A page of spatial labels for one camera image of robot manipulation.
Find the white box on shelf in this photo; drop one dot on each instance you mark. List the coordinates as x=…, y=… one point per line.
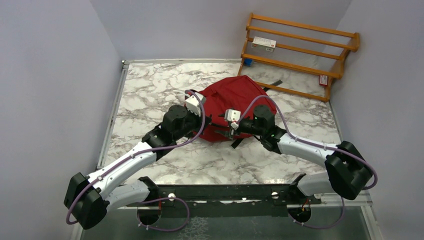
x=265, y=44

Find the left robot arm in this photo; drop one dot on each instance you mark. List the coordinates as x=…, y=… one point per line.
x=90, y=197

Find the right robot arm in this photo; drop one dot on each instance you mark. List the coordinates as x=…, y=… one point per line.
x=346, y=172

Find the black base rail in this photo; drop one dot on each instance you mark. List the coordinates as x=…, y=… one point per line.
x=226, y=200

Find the wooden shelf rack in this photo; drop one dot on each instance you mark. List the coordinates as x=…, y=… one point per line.
x=303, y=52

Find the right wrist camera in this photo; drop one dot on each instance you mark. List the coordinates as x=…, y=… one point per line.
x=232, y=116

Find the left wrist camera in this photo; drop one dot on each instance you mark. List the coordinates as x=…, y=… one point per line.
x=192, y=104

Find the small red white box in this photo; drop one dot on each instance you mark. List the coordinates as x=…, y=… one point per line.
x=323, y=80

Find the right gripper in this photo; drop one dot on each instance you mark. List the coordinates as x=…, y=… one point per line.
x=230, y=134

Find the red student backpack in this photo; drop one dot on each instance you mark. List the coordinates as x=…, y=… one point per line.
x=242, y=94

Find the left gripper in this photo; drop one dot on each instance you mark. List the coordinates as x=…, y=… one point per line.
x=198, y=118

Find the small blue block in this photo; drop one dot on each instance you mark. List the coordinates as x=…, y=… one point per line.
x=248, y=62

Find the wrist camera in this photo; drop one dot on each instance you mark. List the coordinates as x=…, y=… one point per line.
x=192, y=104
x=232, y=116

